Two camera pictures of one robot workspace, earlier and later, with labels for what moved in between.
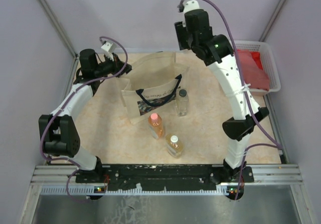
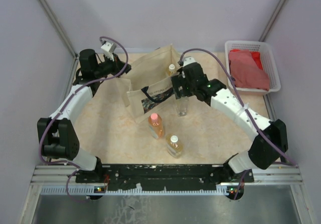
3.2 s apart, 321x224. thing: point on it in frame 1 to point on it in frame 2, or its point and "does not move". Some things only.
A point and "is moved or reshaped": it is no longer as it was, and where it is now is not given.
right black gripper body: [193, 42] to [180, 80]
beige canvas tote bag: [152, 86] is moved or reshaped
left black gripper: [115, 62] does not move
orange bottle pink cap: [156, 125] does not move
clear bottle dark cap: [182, 103] does not move
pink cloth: [254, 77] does not move
